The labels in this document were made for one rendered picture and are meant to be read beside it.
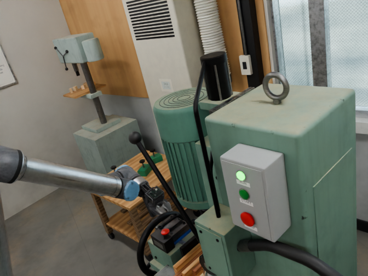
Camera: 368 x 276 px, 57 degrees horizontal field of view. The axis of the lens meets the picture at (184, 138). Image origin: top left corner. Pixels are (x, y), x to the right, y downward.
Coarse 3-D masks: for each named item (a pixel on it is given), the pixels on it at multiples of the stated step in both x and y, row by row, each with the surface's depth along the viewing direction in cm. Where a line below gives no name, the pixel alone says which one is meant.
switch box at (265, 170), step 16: (240, 144) 64; (224, 160) 61; (240, 160) 59; (256, 160) 58; (272, 160) 56; (224, 176) 63; (256, 176) 57; (272, 176) 57; (256, 192) 58; (272, 192) 57; (240, 208) 64; (256, 208) 60; (272, 208) 58; (288, 208) 62; (240, 224) 66; (256, 224) 62; (272, 224) 59; (288, 224) 63; (272, 240) 61
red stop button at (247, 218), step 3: (243, 213) 62; (246, 213) 62; (240, 216) 63; (243, 216) 62; (246, 216) 62; (249, 216) 62; (243, 219) 63; (246, 219) 62; (249, 219) 62; (252, 219) 61; (243, 222) 63; (246, 222) 62; (249, 222) 62; (252, 222) 62; (246, 225) 63; (249, 225) 62; (252, 225) 62
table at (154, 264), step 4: (152, 260) 128; (152, 264) 126; (156, 264) 125; (160, 264) 125; (156, 268) 124; (160, 268) 123; (164, 268) 118; (168, 268) 118; (172, 268) 117; (160, 272) 117; (164, 272) 117; (168, 272) 116; (172, 272) 116
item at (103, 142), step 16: (64, 48) 296; (80, 48) 279; (96, 48) 274; (80, 64) 300; (64, 96) 323; (80, 96) 310; (96, 96) 312; (96, 128) 316; (112, 128) 319; (128, 128) 323; (80, 144) 329; (96, 144) 302; (112, 144) 313; (128, 144) 326; (96, 160) 318; (112, 160) 316
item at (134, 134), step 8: (136, 136) 88; (136, 144) 89; (144, 152) 89; (152, 160) 89; (152, 168) 88; (160, 176) 88; (168, 192) 88; (176, 200) 88; (184, 216) 88; (192, 224) 88; (192, 232) 88; (200, 256) 87; (208, 272) 87
